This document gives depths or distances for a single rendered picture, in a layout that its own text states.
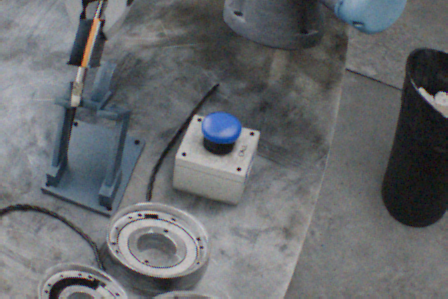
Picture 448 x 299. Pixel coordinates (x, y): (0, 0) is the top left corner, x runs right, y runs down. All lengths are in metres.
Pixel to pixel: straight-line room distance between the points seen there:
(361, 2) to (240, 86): 0.22
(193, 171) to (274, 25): 0.30
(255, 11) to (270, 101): 0.14
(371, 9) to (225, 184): 0.28
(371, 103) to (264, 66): 1.37
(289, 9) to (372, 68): 1.51
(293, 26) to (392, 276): 0.98
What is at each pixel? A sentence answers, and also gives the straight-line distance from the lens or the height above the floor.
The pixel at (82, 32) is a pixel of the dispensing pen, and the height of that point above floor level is 1.01.
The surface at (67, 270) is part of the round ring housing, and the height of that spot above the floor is 0.83.
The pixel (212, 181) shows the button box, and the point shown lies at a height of 0.83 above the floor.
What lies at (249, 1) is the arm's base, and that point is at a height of 0.86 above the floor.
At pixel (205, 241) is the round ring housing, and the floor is 0.83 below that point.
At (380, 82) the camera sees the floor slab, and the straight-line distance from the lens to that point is 2.50.
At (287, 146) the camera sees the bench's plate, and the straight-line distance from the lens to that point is 0.93.
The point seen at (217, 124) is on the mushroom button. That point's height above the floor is 0.87.
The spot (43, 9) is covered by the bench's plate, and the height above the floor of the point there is 0.80.
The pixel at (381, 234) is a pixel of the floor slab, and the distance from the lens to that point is 1.99.
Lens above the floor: 1.41
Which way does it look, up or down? 41 degrees down
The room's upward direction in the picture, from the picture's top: 9 degrees clockwise
